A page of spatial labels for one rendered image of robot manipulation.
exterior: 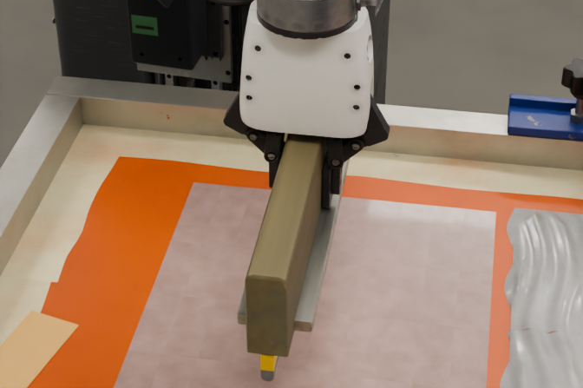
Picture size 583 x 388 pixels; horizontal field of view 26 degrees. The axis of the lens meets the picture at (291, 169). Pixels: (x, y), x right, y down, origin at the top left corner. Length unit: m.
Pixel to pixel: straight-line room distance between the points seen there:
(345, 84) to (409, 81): 2.33
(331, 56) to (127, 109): 0.45
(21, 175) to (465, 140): 0.44
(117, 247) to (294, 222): 0.32
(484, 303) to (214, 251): 0.25
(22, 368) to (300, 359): 0.23
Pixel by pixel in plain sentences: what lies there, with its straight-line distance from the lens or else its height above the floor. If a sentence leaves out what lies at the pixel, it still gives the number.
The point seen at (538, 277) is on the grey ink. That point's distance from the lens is 1.16.
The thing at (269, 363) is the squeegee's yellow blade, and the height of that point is 1.06.
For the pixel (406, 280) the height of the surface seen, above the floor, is 0.96.
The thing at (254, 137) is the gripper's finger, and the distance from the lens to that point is 1.00.
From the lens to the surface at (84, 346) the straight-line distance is 1.09.
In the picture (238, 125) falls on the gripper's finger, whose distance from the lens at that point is 1.00.
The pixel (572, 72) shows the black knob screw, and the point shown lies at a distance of 1.27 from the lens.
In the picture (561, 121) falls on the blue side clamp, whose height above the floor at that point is 1.00.
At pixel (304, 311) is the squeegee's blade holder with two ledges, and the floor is 1.07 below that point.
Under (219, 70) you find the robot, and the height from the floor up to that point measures 0.68.
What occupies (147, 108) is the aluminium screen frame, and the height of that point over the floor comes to 0.98.
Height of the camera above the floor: 1.70
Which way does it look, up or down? 35 degrees down
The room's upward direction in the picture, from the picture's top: straight up
